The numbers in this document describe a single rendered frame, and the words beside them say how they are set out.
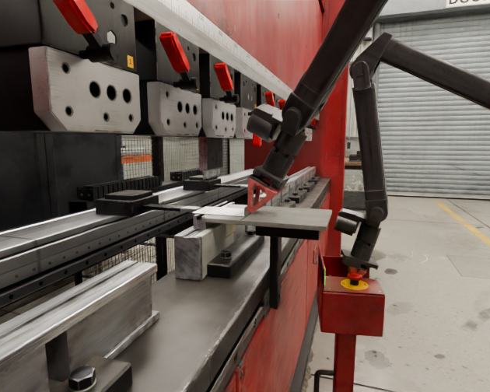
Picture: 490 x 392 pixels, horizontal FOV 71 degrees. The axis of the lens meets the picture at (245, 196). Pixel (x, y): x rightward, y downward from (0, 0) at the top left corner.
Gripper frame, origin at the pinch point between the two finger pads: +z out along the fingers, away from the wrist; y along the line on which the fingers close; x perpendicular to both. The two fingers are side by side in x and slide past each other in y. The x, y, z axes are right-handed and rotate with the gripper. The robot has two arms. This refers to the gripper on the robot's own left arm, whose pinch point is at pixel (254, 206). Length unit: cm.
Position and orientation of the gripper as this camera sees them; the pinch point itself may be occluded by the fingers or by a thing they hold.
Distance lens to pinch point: 80.1
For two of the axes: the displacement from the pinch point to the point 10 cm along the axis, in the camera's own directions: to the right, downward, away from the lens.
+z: -4.4, 8.5, 2.9
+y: -3.2, 1.5, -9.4
